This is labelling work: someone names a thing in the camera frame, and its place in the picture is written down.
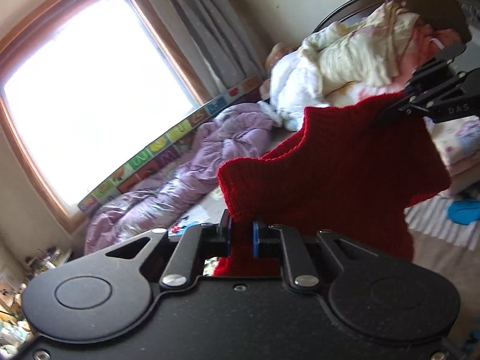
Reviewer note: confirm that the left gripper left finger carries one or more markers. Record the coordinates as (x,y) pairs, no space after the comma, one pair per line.
(198,243)

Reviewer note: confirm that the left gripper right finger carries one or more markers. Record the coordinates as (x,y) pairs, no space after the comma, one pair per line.
(286,245)

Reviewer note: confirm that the red knit sweater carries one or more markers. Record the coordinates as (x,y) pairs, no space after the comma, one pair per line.
(351,170)

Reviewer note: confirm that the folded pink cream clothes stack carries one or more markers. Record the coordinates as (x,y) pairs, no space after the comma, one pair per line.
(457,142)

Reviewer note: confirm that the purple quilt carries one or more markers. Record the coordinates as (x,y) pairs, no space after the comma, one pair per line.
(241,130)

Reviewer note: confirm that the stacked quilts pile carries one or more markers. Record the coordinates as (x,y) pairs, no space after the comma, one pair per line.
(343,64)

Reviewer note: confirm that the dark wooden headboard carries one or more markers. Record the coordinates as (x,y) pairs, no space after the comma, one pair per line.
(440,14)

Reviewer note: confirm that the colourful alphabet foam border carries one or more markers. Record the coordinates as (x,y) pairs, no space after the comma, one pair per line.
(166,148)

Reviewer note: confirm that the Mickey Mouse plush blanket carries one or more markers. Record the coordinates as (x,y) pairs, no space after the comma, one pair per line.
(448,248)

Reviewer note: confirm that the cluttered side desk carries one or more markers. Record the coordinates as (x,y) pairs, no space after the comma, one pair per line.
(16,330)

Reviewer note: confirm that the grey curtain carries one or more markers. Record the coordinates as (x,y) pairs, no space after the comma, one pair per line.
(213,40)

